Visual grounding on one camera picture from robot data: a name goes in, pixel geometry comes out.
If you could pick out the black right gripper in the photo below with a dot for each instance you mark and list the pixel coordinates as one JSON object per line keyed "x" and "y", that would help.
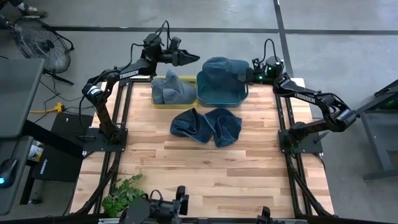
{"x": 261, "y": 76}

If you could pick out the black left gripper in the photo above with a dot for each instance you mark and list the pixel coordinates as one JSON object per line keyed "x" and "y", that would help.
{"x": 171, "y": 58}

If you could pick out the dark green baseball cap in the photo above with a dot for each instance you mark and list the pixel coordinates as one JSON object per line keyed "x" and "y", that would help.
{"x": 222, "y": 73}

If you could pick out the light grey-blue baseball cap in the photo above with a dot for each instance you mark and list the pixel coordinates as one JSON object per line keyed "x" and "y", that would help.
{"x": 171, "y": 90}

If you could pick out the blue denim baseball cap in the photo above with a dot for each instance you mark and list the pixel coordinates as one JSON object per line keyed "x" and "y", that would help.
{"x": 188, "y": 124}
{"x": 225, "y": 127}

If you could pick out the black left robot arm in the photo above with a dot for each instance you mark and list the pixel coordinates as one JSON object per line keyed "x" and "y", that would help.
{"x": 130, "y": 70}

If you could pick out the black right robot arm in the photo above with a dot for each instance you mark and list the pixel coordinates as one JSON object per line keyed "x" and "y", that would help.
{"x": 311, "y": 98}

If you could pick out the teal plastic bin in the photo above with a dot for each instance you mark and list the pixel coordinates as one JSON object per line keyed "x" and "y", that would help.
{"x": 224, "y": 99}

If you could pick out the yellow plastic bin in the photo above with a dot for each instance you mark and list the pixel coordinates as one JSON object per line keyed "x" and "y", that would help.
{"x": 174, "y": 107}

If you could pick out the yellow power plug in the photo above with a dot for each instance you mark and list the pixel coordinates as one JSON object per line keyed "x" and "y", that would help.
{"x": 57, "y": 108}

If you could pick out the grey metal cart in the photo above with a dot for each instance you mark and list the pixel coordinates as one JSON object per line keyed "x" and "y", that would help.
{"x": 376, "y": 130}

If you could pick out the black floor fan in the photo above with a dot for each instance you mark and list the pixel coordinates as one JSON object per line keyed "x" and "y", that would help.
{"x": 43, "y": 46}

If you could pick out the black front crossbar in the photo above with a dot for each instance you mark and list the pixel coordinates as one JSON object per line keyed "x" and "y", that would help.
{"x": 217, "y": 221}

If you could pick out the green leafy plant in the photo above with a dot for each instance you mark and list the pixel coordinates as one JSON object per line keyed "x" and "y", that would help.
{"x": 119, "y": 196}

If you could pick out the person's shoe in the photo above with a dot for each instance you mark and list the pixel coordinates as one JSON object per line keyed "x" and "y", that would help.
{"x": 34, "y": 12}

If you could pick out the grey desk top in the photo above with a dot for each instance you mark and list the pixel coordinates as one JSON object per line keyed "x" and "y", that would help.
{"x": 18, "y": 93}

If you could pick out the grey standing desk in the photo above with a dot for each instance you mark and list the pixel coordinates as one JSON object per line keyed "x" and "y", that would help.
{"x": 18, "y": 149}

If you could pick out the black device with green light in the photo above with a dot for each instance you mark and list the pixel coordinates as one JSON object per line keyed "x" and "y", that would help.
{"x": 7, "y": 172}

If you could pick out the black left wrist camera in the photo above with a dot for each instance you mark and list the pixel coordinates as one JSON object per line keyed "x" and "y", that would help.
{"x": 174, "y": 43}

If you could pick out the black aluminium table frame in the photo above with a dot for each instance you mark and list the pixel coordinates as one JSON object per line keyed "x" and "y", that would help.
{"x": 126, "y": 109}

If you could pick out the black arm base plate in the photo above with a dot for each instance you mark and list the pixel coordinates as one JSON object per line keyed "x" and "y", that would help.
{"x": 314, "y": 146}
{"x": 93, "y": 143}

